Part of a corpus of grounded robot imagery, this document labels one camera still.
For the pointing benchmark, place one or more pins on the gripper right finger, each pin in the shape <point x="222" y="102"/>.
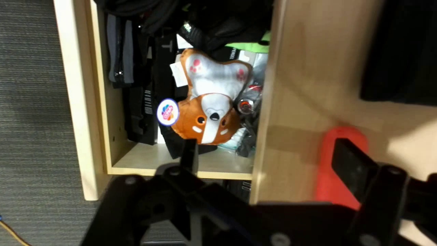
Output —
<point x="385" y="191"/>

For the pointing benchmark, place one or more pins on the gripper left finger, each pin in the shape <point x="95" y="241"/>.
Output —
<point x="133" y="205"/>

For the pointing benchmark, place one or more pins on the light wooden drawer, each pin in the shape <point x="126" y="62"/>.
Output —
<point x="92" y="102"/>

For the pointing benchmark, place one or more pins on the brown and white plush dog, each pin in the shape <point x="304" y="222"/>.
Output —
<point x="211" y="89"/>

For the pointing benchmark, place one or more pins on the red flat object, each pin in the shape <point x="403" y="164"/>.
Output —
<point x="327" y="184"/>

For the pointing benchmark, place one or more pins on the heap of black clothes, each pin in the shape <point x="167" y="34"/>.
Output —
<point x="143" y="68"/>

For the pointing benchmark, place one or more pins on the black bag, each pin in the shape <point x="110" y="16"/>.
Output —
<point x="403" y="51"/>

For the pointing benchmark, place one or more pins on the heap of clear plastic bags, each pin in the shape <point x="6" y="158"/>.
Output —
<point x="251" y="99"/>

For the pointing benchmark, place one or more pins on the green cloth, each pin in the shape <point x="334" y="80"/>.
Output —
<point x="249" y="46"/>

